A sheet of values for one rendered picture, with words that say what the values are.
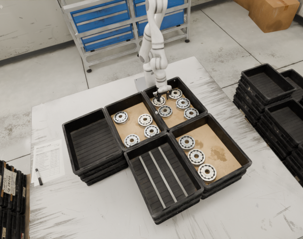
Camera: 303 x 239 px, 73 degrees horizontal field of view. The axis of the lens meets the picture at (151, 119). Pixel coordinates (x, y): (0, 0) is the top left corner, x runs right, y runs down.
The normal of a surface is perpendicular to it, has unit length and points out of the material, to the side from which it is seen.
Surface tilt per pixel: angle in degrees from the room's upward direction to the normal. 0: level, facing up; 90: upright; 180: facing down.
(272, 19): 90
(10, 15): 90
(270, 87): 0
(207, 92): 0
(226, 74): 0
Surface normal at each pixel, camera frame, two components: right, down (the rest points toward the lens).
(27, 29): 0.33, 0.74
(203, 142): -0.11, -0.59
